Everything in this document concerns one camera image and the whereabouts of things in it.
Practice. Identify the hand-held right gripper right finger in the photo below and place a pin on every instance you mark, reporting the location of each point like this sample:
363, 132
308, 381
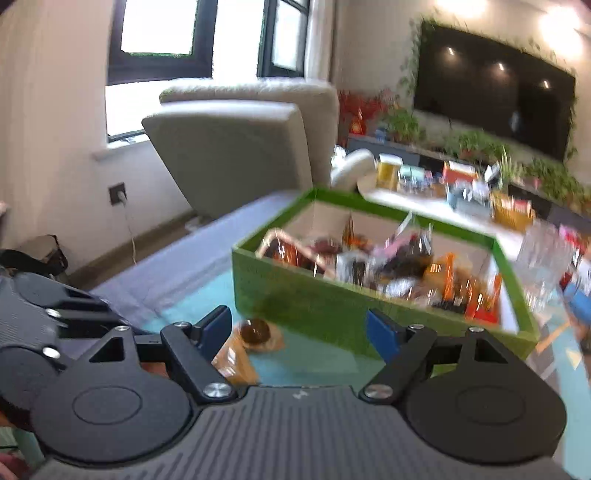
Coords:
383, 334

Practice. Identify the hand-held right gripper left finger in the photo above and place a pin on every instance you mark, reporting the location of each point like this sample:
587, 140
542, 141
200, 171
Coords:
217, 330

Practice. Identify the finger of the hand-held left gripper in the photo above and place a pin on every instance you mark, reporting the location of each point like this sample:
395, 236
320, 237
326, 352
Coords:
87, 314

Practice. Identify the brown snack packet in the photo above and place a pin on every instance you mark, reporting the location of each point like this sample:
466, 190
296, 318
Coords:
240, 355

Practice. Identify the pile of assorted snack packets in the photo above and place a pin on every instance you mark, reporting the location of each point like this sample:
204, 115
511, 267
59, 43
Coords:
397, 267

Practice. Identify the green cardboard box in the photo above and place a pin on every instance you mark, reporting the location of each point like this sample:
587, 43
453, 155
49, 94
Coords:
300, 300

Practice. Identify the black bag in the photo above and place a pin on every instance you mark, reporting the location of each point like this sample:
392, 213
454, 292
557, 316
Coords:
48, 256

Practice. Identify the grey table cloth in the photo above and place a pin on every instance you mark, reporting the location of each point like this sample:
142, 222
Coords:
194, 249

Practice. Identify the round white coffee table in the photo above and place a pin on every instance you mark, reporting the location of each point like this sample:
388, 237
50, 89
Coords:
415, 201

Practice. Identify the yellow canister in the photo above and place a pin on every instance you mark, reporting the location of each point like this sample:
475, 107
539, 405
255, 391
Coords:
388, 171

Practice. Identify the yellow wicker basket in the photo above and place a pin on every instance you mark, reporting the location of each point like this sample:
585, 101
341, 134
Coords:
512, 213

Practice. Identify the orange box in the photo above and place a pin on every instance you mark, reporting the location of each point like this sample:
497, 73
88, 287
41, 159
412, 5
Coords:
459, 173

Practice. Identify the grey television cabinet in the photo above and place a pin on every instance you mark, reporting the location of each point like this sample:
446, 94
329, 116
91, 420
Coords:
415, 154

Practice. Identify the beige recliner armchair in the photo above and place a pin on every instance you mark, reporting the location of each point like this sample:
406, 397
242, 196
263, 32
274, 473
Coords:
240, 147

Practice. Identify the row of potted plants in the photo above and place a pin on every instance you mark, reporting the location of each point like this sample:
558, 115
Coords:
471, 145

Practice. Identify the spider plant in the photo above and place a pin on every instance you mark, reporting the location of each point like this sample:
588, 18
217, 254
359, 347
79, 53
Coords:
510, 166

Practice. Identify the red flower bouquet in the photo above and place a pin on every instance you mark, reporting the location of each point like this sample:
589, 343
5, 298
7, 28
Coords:
364, 110

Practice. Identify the hanging green vine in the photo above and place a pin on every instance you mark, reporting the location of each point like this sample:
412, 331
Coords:
410, 55
572, 115

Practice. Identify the black framed window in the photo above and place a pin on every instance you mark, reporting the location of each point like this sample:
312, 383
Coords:
157, 32
286, 37

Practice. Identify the dark wall socket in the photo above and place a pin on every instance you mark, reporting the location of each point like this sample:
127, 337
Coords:
117, 194

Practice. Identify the black wall television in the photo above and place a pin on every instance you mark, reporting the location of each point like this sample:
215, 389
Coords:
494, 87

